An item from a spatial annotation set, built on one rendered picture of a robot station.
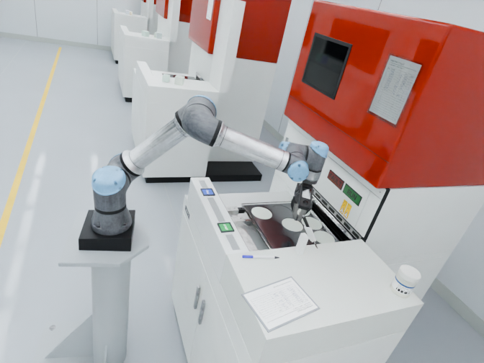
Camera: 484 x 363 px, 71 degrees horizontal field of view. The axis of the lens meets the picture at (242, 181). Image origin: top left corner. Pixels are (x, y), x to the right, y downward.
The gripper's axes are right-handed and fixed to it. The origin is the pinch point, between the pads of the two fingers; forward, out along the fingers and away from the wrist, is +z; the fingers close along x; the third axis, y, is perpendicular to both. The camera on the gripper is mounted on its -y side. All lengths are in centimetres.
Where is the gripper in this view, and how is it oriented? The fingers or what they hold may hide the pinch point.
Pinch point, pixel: (296, 219)
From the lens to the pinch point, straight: 151.2
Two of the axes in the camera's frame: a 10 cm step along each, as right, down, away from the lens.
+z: -1.9, 8.6, 4.8
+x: -9.7, -2.4, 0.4
